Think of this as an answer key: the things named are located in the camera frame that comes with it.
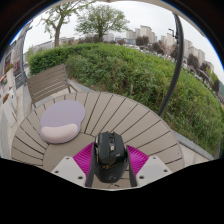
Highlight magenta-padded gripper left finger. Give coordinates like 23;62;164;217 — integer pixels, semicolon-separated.
50;141;98;188

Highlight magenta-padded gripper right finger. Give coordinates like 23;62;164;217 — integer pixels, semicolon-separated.
125;143;174;188

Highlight black computer mouse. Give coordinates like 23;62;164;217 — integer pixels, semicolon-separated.
92;131;130;184

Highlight lavender mouse pad with wrist rest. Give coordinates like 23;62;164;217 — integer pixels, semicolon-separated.
39;99;86;145

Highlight slatted wooden chair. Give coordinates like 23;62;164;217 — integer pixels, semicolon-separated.
25;63;80;110

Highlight green hedge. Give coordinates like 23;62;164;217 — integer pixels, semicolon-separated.
27;42;224;158

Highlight dark curved umbrella pole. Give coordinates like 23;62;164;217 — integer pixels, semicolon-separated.
157;12;185;118

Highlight distant apartment buildings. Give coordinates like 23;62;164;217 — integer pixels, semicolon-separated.
125;24;216;73

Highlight sparse tree with bare trunk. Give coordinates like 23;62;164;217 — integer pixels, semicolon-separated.
38;1;96;49

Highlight round leafy tree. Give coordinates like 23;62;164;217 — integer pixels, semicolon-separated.
74;3;131;43

